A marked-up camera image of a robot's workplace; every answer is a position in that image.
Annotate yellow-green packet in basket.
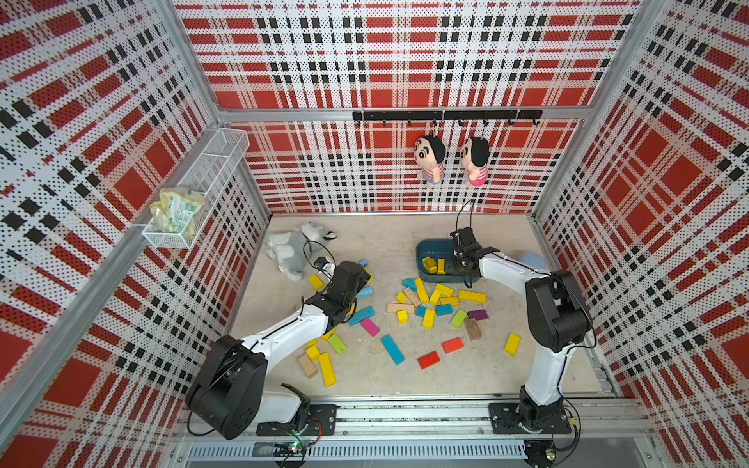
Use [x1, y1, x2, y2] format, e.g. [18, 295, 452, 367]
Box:
[149, 187, 205, 237]

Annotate red block right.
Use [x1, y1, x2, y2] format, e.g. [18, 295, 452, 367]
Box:
[442, 337, 464, 354]

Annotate grey plush husky toy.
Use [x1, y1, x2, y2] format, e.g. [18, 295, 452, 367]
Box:
[264, 222, 337, 282]

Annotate white wire wall basket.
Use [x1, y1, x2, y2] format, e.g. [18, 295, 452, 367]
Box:
[144, 129, 249, 250]

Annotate red block left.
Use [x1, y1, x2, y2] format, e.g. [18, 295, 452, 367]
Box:
[417, 351, 441, 371]

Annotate blue-shirt hanging plush doll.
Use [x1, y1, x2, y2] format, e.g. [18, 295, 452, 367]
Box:
[415, 136, 446, 185]

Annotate light green block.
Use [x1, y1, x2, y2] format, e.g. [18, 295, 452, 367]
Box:
[451, 310, 468, 330]

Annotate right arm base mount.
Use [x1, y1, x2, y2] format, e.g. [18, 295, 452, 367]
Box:
[489, 400, 573, 435]

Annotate black hook rail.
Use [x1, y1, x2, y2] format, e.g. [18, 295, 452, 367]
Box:
[352, 109, 543, 123]

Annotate red block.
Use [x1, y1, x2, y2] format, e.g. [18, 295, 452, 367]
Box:
[417, 351, 441, 371]
[442, 337, 464, 354]

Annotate brown wooden block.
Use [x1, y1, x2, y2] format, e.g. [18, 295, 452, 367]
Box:
[463, 318, 482, 341]

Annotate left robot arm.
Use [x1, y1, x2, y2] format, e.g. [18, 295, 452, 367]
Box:
[185, 261, 371, 440]

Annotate purple block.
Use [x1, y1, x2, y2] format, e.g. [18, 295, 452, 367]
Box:
[466, 309, 489, 322]

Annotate long teal block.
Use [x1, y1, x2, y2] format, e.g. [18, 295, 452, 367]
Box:
[380, 335, 405, 366]

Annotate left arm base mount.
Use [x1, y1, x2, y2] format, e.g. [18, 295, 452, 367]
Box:
[256, 404, 339, 437]

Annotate long yellow block near-left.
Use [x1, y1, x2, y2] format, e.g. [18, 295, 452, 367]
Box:
[318, 353, 337, 387]

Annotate dark teal plastic bin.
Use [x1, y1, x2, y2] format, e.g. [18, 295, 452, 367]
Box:
[415, 238, 481, 285]

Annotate yellow rectangular block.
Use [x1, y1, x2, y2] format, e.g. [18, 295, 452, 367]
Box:
[308, 274, 326, 292]

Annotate light blue cylinder block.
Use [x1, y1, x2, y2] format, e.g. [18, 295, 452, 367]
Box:
[356, 287, 374, 298]

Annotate yellow angled block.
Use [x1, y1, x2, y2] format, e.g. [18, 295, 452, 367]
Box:
[415, 279, 429, 303]

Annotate pink-shirt hanging plush doll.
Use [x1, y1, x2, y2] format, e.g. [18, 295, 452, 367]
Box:
[460, 136, 490, 187]

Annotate natural wood block near-left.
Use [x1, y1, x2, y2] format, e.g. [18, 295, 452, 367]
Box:
[298, 355, 319, 379]

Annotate green block near-left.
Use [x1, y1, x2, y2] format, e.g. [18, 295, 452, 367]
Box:
[328, 335, 347, 356]

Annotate light blue alarm clock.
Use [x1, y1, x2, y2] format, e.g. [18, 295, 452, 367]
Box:
[517, 252, 548, 272]

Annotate magenta block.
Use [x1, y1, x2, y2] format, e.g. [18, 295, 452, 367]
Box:
[360, 318, 380, 337]

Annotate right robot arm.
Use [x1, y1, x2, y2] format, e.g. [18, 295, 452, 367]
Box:
[451, 227, 593, 431]

